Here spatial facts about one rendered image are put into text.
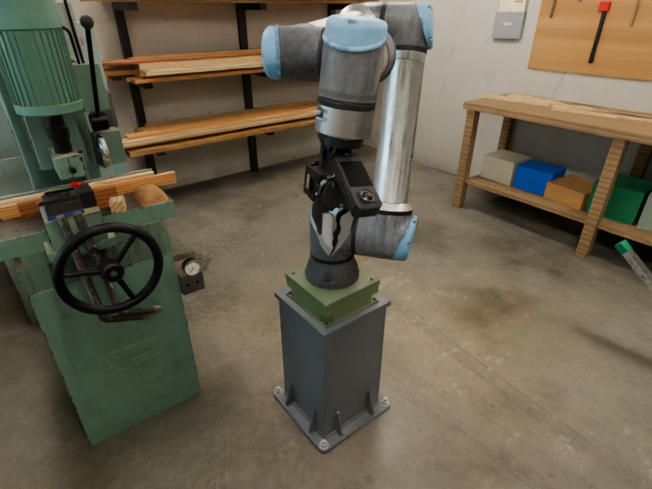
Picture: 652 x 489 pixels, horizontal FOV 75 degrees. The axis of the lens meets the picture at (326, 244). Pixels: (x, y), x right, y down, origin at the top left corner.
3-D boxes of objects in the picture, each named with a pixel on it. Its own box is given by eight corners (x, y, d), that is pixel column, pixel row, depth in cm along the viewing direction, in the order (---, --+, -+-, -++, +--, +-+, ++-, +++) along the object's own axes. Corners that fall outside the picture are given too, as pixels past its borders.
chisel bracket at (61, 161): (62, 185, 130) (53, 158, 126) (55, 173, 140) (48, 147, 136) (88, 179, 134) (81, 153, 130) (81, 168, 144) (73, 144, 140)
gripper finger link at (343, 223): (333, 241, 81) (340, 196, 77) (347, 255, 77) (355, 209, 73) (318, 243, 80) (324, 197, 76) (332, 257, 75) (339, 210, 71)
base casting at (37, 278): (25, 297, 126) (15, 271, 121) (11, 227, 166) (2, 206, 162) (174, 251, 149) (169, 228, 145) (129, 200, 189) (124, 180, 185)
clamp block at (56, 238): (53, 252, 117) (43, 224, 113) (47, 235, 126) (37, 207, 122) (111, 238, 125) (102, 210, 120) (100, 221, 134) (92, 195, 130)
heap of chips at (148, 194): (143, 206, 137) (140, 195, 135) (131, 193, 147) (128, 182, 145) (170, 200, 142) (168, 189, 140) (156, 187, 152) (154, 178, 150)
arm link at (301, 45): (347, 1, 126) (250, 19, 71) (389, 1, 123) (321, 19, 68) (346, 44, 132) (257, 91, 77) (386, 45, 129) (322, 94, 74)
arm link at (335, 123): (385, 113, 64) (329, 111, 60) (379, 144, 66) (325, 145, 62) (357, 101, 71) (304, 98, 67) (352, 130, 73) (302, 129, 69)
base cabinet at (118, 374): (90, 449, 160) (24, 298, 125) (65, 360, 201) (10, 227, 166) (203, 392, 184) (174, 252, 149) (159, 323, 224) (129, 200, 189)
